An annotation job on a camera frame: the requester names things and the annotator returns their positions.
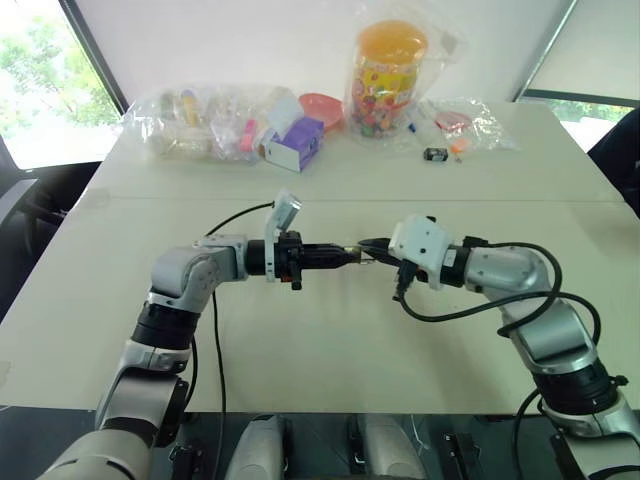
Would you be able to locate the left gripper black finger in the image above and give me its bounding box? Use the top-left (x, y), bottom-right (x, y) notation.
top-left (304, 255), bottom-right (359, 272)
top-left (304, 242), bottom-right (352, 258)

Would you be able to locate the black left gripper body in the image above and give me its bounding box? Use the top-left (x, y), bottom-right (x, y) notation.
top-left (277, 230), bottom-right (308, 292)

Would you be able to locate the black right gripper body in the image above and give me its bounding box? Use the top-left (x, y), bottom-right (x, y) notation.
top-left (383, 238), bottom-right (429, 288)

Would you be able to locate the purple and white box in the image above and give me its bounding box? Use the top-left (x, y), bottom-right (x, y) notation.
top-left (257, 113), bottom-right (326, 174)

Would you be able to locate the pink plastic item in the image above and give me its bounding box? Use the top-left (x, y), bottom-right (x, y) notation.
top-left (239, 118), bottom-right (259, 154)

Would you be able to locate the pink bowl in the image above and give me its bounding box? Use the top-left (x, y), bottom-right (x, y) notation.
top-left (298, 92), bottom-right (346, 134)

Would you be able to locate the red round lid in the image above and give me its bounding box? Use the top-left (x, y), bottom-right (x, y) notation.
top-left (434, 111), bottom-right (474, 133)

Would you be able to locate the large clear plastic bag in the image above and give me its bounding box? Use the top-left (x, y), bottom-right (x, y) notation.
top-left (122, 82), bottom-right (302, 164)

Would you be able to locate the small clear plastic bag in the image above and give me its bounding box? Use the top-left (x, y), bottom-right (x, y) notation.
top-left (417, 96), bottom-right (522, 154)

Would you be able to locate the candy jar with orange lid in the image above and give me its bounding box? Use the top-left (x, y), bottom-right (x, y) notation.
top-left (346, 19), bottom-right (431, 139)

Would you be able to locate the grey rounded robot shell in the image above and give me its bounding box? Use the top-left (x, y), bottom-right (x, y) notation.
top-left (356, 413), bottom-right (427, 480)
top-left (233, 413), bottom-right (292, 480)

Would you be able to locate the yellow bottle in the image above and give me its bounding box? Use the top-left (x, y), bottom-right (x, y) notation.
top-left (180, 88), bottom-right (200, 127)

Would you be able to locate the clear bag around jar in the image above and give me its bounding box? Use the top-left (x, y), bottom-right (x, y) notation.
top-left (341, 13), bottom-right (470, 147)

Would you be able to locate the black chair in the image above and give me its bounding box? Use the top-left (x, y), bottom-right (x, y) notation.
top-left (0, 133), bottom-right (105, 322)
top-left (583, 106), bottom-right (640, 222)

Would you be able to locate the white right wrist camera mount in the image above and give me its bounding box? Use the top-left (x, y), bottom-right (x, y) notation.
top-left (388, 214), bottom-right (452, 292)

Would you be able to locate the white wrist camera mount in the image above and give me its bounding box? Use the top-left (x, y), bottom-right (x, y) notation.
top-left (263, 188), bottom-right (305, 284)
top-left (388, 214), bottom-right (452, 292)

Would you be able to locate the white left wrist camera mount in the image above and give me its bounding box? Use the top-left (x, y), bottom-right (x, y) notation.
top-left (263, 188), bottom-right (305, 284)

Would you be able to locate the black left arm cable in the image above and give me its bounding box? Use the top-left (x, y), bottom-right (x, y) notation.
top-left (187, 199), bottom-right (278, 480)

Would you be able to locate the black bracket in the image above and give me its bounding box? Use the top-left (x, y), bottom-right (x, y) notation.
top-left (168, 441), bottom-right (202, 470)
top-left (441, 431), bottom-right (480, 474)

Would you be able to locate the black window frame bar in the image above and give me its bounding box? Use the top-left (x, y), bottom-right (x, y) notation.
top-left (514, 0), bottom-right (640, 109)
top-left (56, 0), bottom-right (130, 114)

